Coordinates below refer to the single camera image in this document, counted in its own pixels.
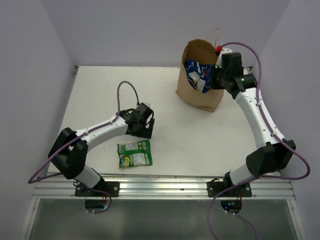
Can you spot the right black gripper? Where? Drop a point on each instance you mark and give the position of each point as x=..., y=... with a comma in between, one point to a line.
x=215, y=70

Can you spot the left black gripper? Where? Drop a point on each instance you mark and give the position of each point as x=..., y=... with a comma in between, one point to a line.
x=146, y=131

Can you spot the green snack bag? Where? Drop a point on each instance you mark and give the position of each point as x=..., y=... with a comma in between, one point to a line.
x=134, y=154

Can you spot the dark blue snack bag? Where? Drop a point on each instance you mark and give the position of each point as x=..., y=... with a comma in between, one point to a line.
x=205, y=77

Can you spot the brown paper bag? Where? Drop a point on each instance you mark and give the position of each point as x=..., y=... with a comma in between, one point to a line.
x=203, y=52

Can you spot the blue white snack bag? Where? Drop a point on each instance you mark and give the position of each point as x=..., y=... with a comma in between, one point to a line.
x=192, y=69

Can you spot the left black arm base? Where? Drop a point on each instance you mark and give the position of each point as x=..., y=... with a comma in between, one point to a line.
x=98, y=198

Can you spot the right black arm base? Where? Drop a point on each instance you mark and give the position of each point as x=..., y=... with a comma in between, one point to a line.
x=233, y=195

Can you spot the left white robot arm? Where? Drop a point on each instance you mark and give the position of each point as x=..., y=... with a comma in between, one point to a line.
x=69, y=151

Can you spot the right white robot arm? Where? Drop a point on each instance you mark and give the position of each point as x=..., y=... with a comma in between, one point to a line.
x=272, y=152

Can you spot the aluminium front rail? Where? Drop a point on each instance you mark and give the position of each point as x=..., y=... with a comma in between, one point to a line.
x=139, y=187

